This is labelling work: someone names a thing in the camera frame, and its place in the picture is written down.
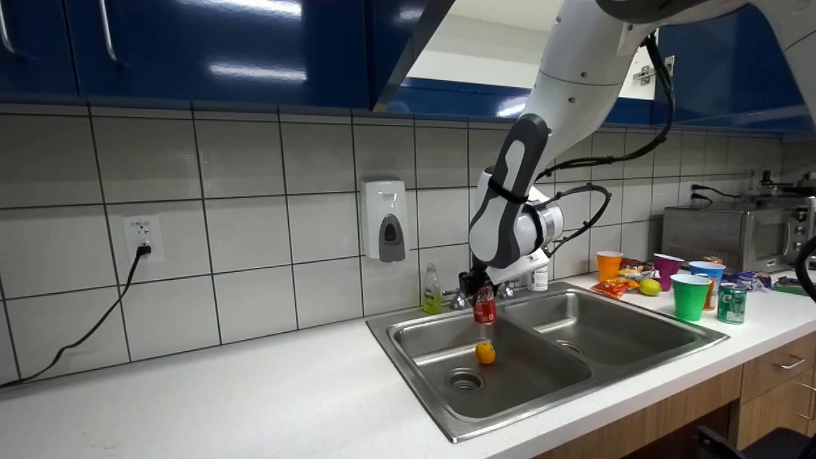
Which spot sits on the grey metal microwave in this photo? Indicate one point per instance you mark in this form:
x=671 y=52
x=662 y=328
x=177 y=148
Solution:
x=722 y=237

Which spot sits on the white wall soap dispenser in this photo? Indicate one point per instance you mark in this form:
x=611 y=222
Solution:
x=382 y=221

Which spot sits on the white wall outlet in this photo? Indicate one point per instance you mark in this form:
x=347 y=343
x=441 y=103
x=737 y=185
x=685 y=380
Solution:
x=143 y=232

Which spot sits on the green plastic cup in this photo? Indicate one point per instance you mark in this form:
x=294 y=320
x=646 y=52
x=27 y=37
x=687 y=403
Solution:
x=688 y=299

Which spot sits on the green soda can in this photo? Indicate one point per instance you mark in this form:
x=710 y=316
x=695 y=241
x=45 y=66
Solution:
x=733 y=305

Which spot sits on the wooden base cabinet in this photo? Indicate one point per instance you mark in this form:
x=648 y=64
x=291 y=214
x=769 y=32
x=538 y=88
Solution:
x=766 y=398

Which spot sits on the yellow-green toy fruit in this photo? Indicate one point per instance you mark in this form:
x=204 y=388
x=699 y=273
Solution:
x=651 y=287

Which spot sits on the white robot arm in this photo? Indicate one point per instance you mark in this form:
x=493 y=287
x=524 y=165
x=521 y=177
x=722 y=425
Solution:
x=577 y=77

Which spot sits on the closed blue wall cabinet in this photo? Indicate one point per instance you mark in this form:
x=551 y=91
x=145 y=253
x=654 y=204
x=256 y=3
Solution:
x=212 y=52

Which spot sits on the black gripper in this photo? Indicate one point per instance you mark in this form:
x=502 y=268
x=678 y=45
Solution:
x=478 y=279

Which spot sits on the green dish soap bottle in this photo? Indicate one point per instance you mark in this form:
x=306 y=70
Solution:
x=432 y=296

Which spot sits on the blue plastic cup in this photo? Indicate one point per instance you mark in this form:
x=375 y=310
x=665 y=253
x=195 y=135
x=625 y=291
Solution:
x=708 y=268

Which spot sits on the purple plastic cup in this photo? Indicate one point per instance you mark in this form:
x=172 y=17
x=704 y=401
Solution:
x=665 y=270

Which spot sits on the clear pump bottle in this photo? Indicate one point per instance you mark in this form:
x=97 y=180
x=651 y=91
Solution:
x=542 y=279

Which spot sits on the shiny snack wrapper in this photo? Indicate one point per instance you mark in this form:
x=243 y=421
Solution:
x=635 y=270

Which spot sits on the blue cabinet door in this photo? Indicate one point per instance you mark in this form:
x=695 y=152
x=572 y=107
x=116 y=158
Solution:
x=399 y=42
x=730 y=77

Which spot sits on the metal cabinet hinge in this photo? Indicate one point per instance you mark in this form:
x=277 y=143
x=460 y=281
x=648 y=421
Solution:
x=651 y=77

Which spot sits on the red soda can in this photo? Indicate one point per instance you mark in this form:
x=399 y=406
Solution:
x=486 y=307

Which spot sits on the orange snack bag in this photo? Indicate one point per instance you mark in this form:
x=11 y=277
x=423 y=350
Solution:
x=611 y=290

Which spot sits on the stainless steel double sink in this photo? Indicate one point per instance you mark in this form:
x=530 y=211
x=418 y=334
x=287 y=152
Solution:
x=595 y=341

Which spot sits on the yellow toy fruit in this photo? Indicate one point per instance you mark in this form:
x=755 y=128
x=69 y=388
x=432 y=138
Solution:
x=486 y=352

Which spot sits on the blue wall cabinet white interior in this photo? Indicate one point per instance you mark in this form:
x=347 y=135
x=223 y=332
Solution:
x=474 y=59

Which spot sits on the orange plastic cup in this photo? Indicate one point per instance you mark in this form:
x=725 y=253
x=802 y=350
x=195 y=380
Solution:
x=611 y=267

